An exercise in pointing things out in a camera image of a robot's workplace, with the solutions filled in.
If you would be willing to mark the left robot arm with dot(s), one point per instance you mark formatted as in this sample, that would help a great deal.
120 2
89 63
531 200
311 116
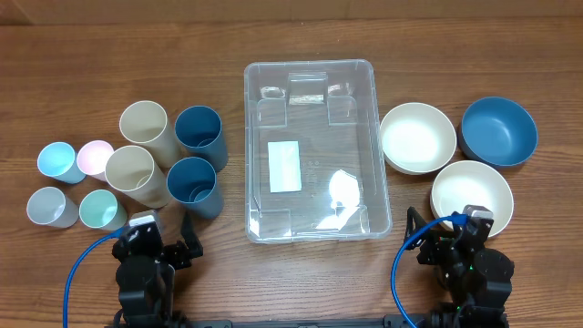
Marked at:
147 269

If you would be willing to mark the white label in bin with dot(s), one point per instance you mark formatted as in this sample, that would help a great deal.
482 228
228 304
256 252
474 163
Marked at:
284 166

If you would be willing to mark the small pink cup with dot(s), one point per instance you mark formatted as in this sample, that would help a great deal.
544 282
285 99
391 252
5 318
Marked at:
93 157

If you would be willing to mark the tall blue cup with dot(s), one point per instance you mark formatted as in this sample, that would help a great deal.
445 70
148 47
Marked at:
193 182
199 129

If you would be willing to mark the tall beige cup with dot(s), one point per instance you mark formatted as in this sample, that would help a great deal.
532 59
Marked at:
133 171
146 124

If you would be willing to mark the clear plastic storage bin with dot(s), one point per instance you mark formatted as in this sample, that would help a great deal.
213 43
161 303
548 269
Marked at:
330 108

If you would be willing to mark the small grey cup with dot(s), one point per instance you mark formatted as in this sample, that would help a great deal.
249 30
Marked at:
50 206

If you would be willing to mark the tall blue cup front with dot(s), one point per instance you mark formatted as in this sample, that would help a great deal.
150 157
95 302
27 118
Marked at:
193 182

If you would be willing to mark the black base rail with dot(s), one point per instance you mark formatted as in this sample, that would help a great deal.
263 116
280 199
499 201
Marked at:
388 321

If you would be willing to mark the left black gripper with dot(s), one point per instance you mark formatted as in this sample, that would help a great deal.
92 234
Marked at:
184 257

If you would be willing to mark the small mint green cup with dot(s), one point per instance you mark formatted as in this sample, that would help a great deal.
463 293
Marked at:
100 209

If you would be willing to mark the dark blue bowl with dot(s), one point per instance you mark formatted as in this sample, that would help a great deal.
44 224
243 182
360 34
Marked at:
498 132

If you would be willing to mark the small light blue cup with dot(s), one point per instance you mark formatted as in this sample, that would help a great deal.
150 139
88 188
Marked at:
58 160

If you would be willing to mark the tall blue cup rear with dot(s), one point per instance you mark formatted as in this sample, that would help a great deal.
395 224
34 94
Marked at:
199 129

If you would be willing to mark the tall beige cup front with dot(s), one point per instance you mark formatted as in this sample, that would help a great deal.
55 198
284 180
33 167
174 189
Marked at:
133 171

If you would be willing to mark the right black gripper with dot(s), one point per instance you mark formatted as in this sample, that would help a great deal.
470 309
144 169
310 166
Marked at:
433 244

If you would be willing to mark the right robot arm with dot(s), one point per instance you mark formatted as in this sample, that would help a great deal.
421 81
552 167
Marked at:
477 278

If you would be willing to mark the cream bowl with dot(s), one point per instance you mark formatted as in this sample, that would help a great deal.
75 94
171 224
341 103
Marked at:
417 138
469 182

